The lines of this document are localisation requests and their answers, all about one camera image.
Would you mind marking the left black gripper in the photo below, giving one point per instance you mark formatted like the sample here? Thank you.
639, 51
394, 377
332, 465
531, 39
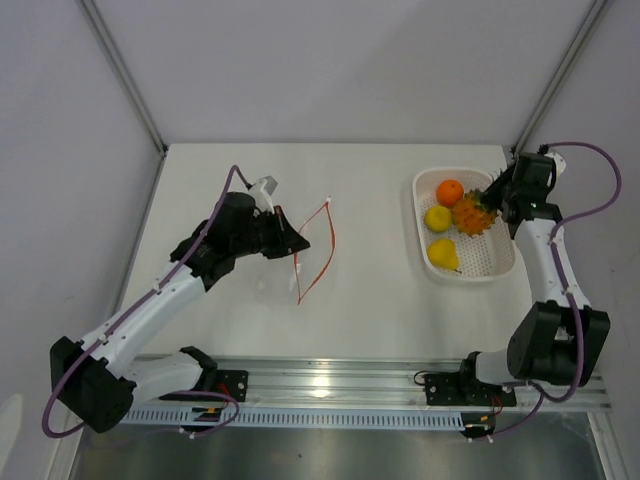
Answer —
287, 239

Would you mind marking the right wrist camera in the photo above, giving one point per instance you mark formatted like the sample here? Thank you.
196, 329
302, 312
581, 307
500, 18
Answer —
558, 159

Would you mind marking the white perforated basket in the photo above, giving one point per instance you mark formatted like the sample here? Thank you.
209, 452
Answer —
482, 258

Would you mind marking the black mounting plate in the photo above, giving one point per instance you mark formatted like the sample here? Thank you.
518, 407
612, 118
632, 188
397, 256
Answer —
233, 383
456, 389

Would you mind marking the toy pineapple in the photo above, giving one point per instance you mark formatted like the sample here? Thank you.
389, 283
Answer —
468, 215

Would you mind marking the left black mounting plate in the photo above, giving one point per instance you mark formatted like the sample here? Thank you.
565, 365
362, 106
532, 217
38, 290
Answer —
233, 383

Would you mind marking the yellow pear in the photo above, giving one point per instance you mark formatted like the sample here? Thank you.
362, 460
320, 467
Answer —
442, 254

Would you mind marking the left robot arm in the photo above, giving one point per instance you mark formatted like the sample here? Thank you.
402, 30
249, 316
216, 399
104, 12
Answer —
192, 270

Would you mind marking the left aluminium frame post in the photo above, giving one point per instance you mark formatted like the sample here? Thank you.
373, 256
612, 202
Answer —
112, 53

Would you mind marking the right aluminium frame post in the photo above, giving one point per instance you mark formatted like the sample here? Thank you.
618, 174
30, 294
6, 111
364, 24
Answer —
578, 43

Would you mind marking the white slotted cable duct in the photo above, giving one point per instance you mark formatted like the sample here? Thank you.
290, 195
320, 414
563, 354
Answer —
416, 419

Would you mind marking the clear zip top bag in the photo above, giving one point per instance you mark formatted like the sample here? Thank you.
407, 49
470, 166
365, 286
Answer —
288, 281

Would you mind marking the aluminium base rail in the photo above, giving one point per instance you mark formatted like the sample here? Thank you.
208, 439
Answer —
330, 382

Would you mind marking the orange fruit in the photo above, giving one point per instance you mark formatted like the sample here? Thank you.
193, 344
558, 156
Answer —
449, 192

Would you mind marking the aluminium frame post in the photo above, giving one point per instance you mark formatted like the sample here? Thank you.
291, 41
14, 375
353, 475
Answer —
112, 53
578, 43

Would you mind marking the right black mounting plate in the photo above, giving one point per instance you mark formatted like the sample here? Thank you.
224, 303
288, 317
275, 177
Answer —
456, 389

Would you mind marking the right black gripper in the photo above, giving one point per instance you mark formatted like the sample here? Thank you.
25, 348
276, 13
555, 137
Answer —
492, 193

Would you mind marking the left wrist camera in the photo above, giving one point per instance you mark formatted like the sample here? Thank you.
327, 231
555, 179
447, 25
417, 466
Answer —
261, 191

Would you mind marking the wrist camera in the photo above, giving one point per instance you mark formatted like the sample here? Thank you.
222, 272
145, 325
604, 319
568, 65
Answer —
558, 159
261, 191

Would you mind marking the yellow green lemon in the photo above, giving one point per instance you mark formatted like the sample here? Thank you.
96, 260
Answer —
438, 219

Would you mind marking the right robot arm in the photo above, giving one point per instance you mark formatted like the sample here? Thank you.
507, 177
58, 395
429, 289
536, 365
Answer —
557, 344

